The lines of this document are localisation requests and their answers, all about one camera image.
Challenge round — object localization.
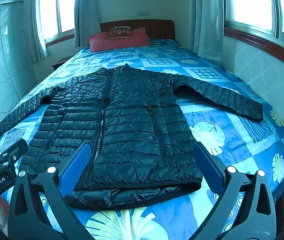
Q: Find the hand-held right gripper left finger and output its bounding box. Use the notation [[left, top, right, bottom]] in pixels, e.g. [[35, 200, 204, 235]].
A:
[[7, 141, 95, 240]]

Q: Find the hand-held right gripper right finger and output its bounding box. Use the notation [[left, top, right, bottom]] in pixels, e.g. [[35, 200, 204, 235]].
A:
[[193, 141, 277, 240]]

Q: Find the black puffer jacket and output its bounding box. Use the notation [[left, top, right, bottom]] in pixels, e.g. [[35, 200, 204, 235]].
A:
[[0, 64, 264, 209]]

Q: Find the blue patterned bed sheet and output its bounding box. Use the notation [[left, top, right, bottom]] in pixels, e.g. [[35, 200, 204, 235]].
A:
[[0, 38, 284, 240]]

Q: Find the glass door wardrobe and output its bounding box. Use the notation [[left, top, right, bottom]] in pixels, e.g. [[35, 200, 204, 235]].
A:
[[0, 0, 36, 150]]

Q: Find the wooden nightstand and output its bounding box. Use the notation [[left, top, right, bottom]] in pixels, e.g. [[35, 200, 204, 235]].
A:
[[52, 55, 74, 71]]

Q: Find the white sheer curtain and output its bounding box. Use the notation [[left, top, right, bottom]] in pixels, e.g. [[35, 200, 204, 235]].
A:
[[28, 0, 48, 60]]

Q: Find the red pillow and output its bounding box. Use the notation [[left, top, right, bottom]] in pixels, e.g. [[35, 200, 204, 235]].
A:
[[87, 27, 154, 52]]

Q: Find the small brown printed cushion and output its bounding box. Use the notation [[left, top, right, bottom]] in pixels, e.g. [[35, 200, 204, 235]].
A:
[[105, 26, 134, 40]]

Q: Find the wooden bed headboard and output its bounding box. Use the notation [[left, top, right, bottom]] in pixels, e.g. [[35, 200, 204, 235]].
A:
[[100, 19, 175, 40]]

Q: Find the long grey curtain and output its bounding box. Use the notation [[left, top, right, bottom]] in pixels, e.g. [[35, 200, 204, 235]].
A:
[[188, 0, 225, 55]]

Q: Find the small window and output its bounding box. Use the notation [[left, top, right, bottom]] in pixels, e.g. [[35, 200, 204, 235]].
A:
[[36, 0, 77, 43]]

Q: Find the wide window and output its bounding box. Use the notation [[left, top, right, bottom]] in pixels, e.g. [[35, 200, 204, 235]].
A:
[[223, 0, 284, 43]]

